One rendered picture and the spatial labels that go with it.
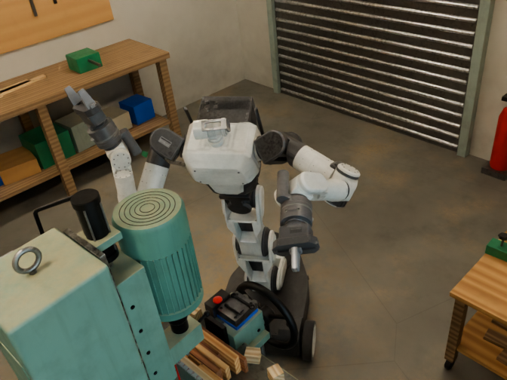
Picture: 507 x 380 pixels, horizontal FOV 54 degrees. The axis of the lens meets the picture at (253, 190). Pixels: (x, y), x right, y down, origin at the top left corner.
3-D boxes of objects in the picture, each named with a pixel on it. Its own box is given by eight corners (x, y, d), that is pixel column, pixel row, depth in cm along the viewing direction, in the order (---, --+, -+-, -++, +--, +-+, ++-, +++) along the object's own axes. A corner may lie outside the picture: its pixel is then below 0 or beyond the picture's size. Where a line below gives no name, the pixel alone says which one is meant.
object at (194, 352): (222, 378, 149) (221, 368, 146) (218, 382, 148) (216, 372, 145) (181, 345, 160) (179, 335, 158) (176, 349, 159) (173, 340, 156)
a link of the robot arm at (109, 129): (87, 94, 164) (108, 124, 171) (64, 111, 160) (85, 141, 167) (105, 98, 155) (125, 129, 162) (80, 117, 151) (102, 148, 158)
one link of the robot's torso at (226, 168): (205, 142, 218) (180, 87, 188) (282, 143, 210) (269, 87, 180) (192, 202, 204) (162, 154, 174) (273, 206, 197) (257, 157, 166)
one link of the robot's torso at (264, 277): (250, 272, 280) (235, 220, 244) (285, 274, 276) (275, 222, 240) (244, 297, 270) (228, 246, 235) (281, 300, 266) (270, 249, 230)
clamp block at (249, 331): (265, 329, 166) (263, 311, 161) (238, 357, 158) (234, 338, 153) (234, 308, 175) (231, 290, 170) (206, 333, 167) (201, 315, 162)
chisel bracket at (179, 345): (205, 341, 150) (201, 323, 145) (170, 374, 142) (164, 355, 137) (189, 329, 154) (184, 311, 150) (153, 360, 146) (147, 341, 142)
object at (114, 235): (128, 254, 115) (109, 194, 105) (99, 274, 110) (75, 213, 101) (109, 241, 119) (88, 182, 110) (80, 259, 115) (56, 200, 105)
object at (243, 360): (248, 371, 150) (246, 357, 147) (246, 373, 149) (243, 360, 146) (195, 332, 164) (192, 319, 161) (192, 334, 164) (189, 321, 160)
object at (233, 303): (258, 311, 161) (256, 298, 158) (235, 332, 155) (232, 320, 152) (229, 292, 169) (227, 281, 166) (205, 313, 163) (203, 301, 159)
